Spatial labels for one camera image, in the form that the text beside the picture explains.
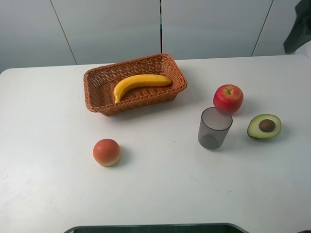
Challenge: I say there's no yellow banana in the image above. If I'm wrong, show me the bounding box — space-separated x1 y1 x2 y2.
113 74 172 103

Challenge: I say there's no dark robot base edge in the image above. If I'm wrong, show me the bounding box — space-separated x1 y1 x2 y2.
66 223 246 233

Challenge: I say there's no brown wicker basket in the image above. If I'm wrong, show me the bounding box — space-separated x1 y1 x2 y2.
84 53 188 116

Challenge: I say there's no grey translucent plastic cup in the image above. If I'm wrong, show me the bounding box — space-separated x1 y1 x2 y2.
198 107 233 150

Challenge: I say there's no orange-red round bun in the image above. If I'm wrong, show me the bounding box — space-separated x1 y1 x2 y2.
93 139 121 167

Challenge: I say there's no red apple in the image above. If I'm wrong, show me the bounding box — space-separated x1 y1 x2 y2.
213 84 244 114

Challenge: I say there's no halved avocado with pit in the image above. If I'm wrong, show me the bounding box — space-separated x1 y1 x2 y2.
247 114 282 139

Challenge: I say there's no dark green cloth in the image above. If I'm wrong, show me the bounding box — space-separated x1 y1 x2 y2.
283 0 311 54

